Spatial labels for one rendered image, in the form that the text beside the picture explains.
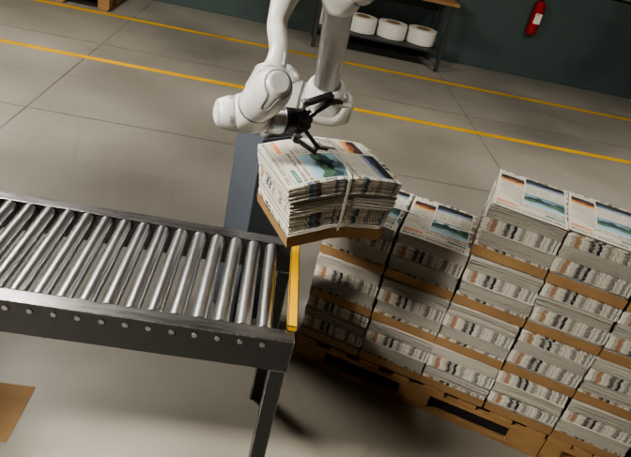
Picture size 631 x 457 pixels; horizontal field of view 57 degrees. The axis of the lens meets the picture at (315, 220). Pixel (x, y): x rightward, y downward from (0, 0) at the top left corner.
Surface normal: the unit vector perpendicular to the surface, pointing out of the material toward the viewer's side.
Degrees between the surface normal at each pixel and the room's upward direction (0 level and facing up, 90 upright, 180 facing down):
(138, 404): 0
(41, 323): 90
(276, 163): 9
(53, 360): 0
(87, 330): 90
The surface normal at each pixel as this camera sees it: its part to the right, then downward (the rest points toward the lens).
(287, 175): 0.06, -0.80
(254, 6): 0.01, 0.51
